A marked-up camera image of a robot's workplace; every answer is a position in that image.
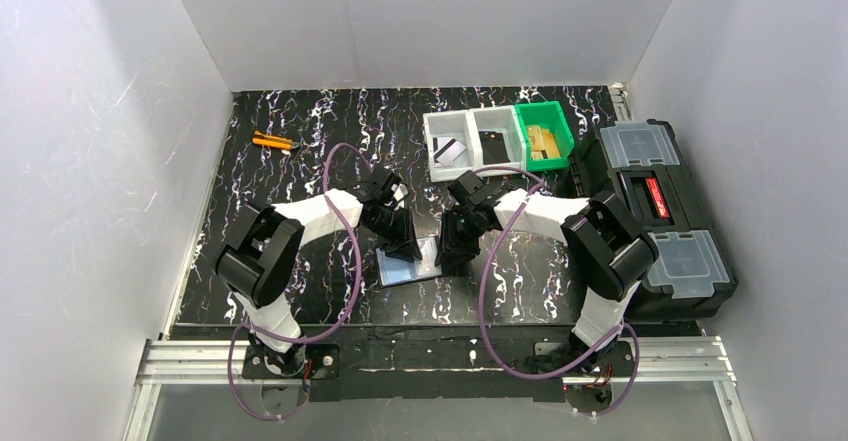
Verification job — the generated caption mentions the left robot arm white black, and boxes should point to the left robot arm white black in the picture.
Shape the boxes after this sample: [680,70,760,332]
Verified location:
[215,166,423,356]

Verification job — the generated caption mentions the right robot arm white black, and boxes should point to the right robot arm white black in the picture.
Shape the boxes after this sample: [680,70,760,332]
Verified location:
[435,171,660,354]

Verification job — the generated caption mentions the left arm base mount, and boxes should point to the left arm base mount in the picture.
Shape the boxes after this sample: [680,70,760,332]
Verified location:
[235,342,340,416]

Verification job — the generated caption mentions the white card magnetic stripe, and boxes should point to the white card magnetic stripe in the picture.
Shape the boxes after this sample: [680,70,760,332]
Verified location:
[432,137,467,167]

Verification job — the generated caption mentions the black leather card holder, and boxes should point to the black leather card holder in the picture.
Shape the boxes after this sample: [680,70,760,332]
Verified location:
[376,236,443,289]

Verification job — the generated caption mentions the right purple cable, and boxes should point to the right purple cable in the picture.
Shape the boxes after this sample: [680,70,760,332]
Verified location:
[474,164,641,418]

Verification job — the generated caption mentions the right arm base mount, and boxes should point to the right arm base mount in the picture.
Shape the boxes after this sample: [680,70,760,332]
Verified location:
[527,338,640,419]

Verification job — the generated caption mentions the green bin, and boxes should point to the green bin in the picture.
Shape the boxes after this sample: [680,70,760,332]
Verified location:
[514,101,575,172]

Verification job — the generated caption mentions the middle white bin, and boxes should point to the middle white bin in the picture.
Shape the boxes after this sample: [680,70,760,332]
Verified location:
[470,105,527,177]

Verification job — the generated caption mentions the black card in bin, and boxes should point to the black card in bin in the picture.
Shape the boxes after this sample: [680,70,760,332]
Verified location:
[478,131,510,165]

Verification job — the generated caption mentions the tan cards in green bin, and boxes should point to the tan cards in green bin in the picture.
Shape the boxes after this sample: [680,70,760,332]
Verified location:
[527,125,562,161]

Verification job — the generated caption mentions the black toolbox clear lids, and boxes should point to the black toolbox clear lids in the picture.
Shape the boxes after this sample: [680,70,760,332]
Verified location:
[563,119,739,322]

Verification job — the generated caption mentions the white bin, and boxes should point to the white bin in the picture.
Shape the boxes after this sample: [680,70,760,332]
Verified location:
[470,105,527,177]
[423,110,483,182]

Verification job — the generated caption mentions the aluminium frame rail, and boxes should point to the aluminium frame rail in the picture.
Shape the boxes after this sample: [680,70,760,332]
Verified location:
[124,332,753,440]

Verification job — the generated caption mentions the left white bin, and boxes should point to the left white bin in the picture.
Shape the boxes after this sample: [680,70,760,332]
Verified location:
[423,110,483,182]

